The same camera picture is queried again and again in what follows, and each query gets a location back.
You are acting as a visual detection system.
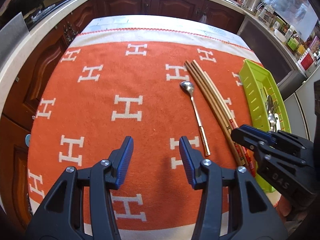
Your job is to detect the small steel spoon gold handle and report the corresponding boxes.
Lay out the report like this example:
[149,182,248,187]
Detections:
[180,81,211,157]

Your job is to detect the long steel spoon textured handle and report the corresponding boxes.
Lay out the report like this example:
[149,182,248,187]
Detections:
[266,95,273,116]

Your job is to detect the green plastic utensil tray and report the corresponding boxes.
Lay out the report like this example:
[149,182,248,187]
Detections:
[238,58,292,193]

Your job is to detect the bamboo chopstick red band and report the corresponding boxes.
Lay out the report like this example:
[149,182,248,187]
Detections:
[188,60,250,167]

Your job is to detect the white ceramic spoon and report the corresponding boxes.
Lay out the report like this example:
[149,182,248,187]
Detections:
[268,113,280,132]

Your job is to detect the orange H-pattern cloth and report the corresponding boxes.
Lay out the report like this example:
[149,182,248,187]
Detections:
[28,27,258,239]

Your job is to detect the bamboo chopstick red striped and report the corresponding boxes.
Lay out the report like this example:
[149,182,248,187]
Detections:
[204,72,238,131]
[191,60,256,177]

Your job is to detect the steel dishwasher appliance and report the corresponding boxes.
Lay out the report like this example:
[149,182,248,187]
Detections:
[237,16,306,100]

